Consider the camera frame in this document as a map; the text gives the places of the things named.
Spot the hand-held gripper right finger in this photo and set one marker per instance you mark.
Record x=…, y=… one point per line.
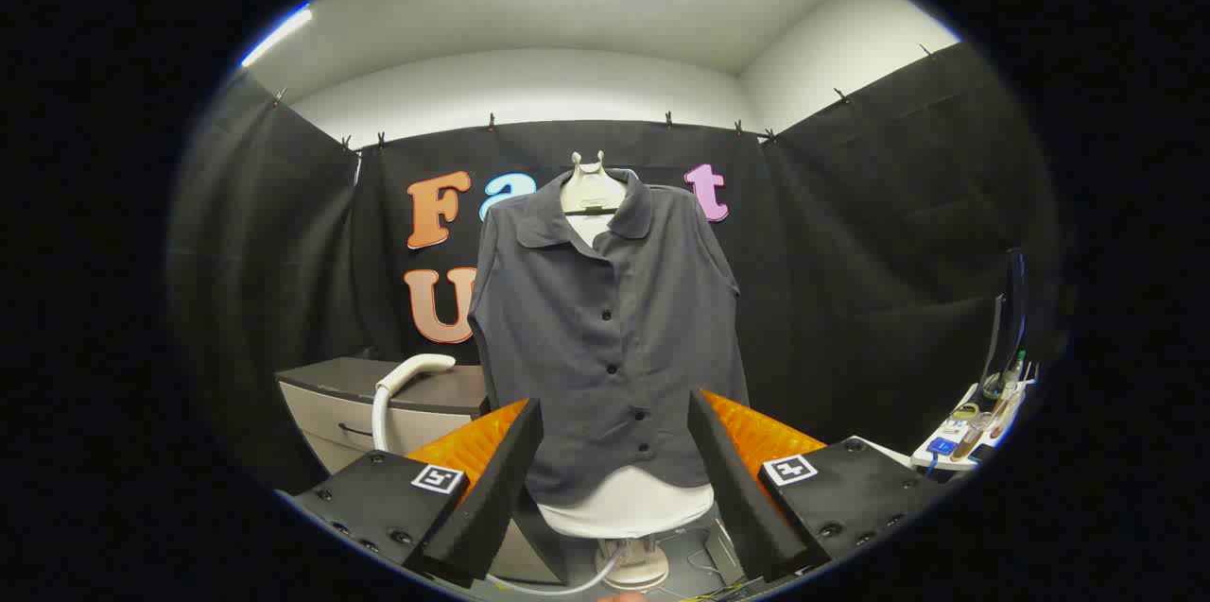
x=737, y=489

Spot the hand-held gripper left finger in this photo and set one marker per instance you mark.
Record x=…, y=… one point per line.
x=501, y=498

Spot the white garment steamer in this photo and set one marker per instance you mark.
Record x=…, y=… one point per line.
x=416, y=368

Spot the grey button shirt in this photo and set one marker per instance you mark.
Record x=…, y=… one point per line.
x=586, y=318

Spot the white mannequin torso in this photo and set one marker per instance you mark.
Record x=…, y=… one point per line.
x=624, y=503

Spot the white round stand base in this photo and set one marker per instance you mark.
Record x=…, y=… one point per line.
x=643, y=569

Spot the white table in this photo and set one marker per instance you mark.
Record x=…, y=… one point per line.
x=889, y=451

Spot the grey drawer cabinet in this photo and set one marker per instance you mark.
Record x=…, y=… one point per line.
x=331, y=418

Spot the small blue box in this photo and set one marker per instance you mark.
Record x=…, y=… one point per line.
x=942, y=446

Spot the cream hanger top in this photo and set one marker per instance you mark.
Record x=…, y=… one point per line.
x=592, y=186

